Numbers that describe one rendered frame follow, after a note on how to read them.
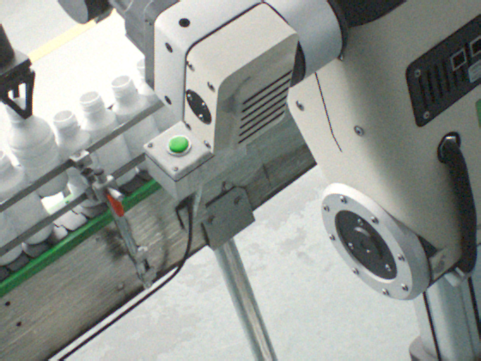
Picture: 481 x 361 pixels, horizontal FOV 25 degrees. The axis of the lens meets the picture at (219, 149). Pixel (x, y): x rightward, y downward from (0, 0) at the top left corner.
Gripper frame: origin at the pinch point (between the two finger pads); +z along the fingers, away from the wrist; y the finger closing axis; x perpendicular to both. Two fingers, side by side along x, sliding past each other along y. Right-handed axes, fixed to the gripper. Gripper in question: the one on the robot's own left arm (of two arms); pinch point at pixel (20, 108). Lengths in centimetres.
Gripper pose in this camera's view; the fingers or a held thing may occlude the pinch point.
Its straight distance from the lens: 165.6
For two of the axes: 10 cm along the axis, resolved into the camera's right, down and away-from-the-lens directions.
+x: 7.6, -5.3, 3.7
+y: 5.8, 3.2, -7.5
